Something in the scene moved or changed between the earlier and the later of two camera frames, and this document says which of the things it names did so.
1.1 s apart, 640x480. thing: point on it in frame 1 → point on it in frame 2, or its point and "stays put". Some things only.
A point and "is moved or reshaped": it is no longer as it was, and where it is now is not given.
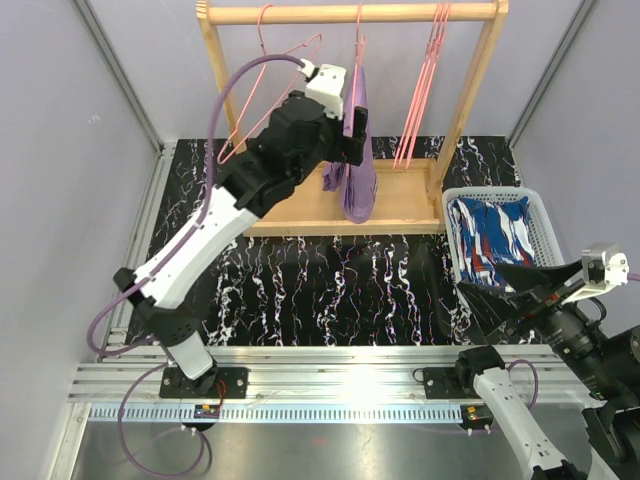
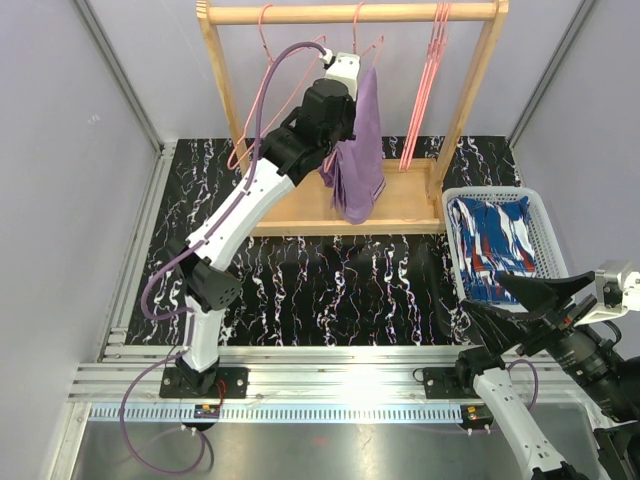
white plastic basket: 546,247 stays put
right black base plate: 449,383 stays put
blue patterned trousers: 487,234 stays put
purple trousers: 356,183 is moved or reshaped
